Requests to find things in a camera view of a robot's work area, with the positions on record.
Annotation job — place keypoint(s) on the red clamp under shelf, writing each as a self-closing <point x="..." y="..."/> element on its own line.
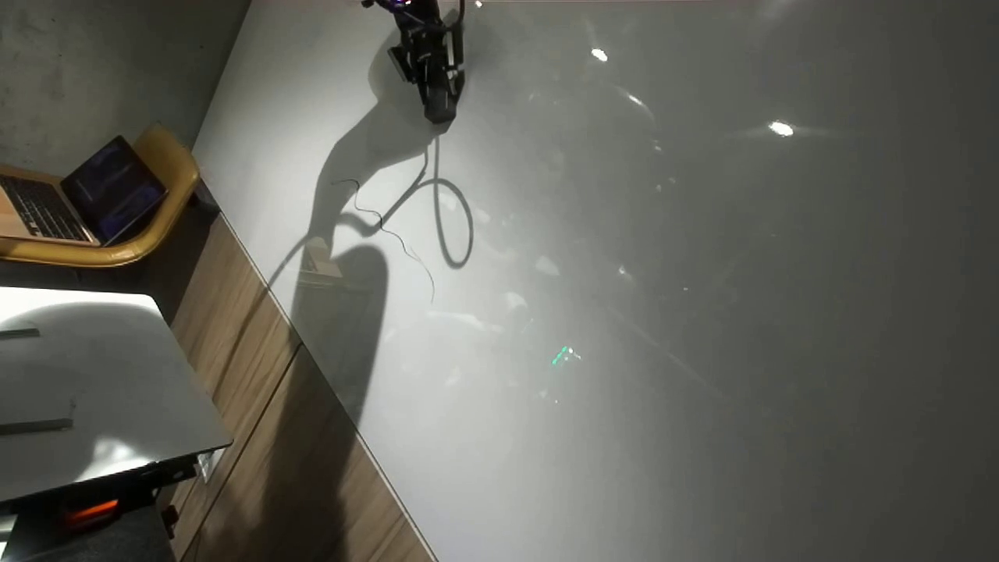
<point x="89" y="512"/>

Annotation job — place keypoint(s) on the open laptop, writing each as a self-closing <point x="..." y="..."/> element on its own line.
<point x="89" y="193"/>

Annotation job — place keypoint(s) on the yellow wooden chair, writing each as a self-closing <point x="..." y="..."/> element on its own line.
<point x="173" y="198"/>

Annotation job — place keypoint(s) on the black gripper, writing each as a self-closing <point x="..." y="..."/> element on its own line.
<point x="421" y="20"/>

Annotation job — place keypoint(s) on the black shelf stand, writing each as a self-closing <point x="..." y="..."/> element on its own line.
<point x="95" y="532"/>

